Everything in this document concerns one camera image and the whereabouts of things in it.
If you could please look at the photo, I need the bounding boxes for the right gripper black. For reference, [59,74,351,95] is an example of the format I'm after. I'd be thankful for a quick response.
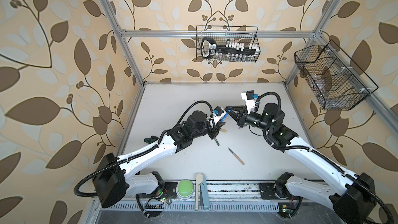
[225,106,272,135]

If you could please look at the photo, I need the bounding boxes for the blue pen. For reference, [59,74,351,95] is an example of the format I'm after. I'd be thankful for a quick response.
[220,113,229,122]

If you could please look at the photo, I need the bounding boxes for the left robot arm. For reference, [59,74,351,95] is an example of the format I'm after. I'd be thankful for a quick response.
[74,101,227,208]

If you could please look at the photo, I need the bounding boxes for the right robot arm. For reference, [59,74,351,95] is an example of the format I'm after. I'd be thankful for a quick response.
[225,90,394,224]

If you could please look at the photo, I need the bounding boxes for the beige pen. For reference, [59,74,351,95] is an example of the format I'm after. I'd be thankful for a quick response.
[228,147,245,166]

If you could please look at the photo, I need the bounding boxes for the green push button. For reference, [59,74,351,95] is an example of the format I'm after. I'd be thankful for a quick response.
[176,179,194,200]

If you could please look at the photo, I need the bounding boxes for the black socket holder tool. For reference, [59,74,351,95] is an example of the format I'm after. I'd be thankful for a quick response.
[199,37,261,58]

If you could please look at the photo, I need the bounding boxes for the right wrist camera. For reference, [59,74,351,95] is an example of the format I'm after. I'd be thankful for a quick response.
[241,90,259,114]

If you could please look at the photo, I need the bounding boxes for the beige blue handled tool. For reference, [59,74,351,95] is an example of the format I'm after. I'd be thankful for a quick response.
[195,173,210,211]

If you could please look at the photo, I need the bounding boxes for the aluminium front rail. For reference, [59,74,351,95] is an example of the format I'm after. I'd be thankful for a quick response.
[90,179,349,203]

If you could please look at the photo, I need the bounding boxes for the wire basket back wall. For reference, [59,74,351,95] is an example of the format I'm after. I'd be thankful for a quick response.
[195,25,261,63]

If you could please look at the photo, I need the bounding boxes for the wire basket wall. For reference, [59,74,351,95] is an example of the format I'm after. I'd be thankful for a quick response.
[294,40,379,111]
[195,25,261,63]

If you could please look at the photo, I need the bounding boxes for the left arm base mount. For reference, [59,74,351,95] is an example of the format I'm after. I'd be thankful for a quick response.
[138,181,178,199]

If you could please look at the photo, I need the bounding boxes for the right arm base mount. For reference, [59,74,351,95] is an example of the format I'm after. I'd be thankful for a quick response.
[259,181,301,201]

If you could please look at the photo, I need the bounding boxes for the wire basket right wall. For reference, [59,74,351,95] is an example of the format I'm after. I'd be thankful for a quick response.
[294,40,379,111]

